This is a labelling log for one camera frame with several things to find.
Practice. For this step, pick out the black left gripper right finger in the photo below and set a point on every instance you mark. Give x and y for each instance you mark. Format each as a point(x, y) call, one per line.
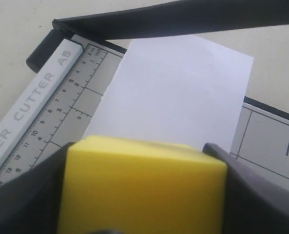
point(252, 204)

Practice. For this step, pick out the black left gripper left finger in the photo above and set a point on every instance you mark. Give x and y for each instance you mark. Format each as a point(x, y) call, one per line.
point(29, 204)

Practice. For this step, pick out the yellow foam block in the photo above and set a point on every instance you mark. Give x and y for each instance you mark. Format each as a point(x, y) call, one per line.
point(141, 187)

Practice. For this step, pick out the white paper sheet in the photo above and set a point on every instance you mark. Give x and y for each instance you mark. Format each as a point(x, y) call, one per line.
point(182, 89)

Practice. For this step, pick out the black cutter blade arm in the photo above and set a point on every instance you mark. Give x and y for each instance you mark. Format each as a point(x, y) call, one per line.
point(179, 18)

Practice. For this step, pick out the grey paper cutter base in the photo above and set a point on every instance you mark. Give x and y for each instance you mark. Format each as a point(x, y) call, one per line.
point(261, 139)

